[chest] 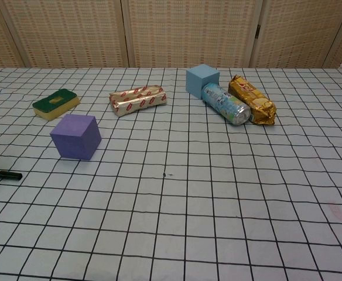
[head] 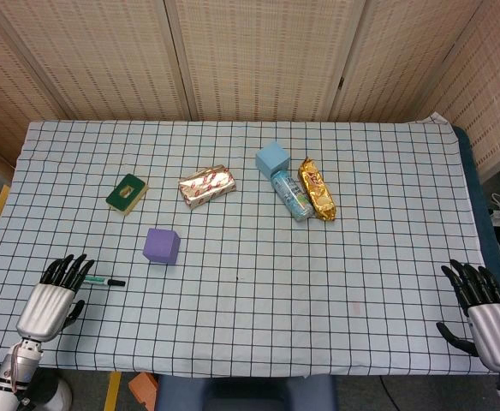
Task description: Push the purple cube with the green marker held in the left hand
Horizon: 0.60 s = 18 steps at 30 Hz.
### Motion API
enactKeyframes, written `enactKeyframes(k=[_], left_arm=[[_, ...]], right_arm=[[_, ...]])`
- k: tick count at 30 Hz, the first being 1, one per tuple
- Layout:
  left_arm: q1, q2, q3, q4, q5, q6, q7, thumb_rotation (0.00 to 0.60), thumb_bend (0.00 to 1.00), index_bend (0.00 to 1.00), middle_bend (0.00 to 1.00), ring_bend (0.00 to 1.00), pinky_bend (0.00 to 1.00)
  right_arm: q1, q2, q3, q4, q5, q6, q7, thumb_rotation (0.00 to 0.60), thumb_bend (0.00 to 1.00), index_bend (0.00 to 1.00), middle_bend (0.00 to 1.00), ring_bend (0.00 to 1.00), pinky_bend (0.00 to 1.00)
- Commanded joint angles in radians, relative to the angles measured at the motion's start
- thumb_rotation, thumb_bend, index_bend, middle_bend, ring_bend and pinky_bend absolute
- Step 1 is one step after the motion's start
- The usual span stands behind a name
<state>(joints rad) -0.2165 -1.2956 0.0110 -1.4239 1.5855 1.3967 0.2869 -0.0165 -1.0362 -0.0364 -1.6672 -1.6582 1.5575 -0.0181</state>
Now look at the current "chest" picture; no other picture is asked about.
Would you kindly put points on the checkered tablecloth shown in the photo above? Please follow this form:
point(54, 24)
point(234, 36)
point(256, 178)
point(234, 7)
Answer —
point(188, 190)

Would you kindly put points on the green and yellow sponge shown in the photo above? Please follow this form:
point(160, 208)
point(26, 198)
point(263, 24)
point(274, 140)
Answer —
point(56, 104)

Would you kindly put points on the light blue drink can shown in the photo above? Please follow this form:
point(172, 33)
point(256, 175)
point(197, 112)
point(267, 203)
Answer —
point(225, 103)

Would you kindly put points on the silver red snack packet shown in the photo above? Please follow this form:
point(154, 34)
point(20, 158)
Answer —
point(137, 99)

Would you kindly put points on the beige folding screen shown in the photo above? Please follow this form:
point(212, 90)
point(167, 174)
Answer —
point(171, 32)

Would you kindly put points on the light blue foam cube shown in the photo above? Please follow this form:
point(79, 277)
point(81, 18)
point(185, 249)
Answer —
point(199, 81)

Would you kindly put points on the green and black marker pen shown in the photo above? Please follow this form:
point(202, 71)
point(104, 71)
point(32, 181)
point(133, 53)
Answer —
point(4, 174)

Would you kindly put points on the gold biscuit packet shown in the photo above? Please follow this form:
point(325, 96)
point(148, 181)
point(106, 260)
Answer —
point(253, 99)

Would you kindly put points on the purple foam cube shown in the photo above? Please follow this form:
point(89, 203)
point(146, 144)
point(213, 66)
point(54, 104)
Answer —
point(75, 137)

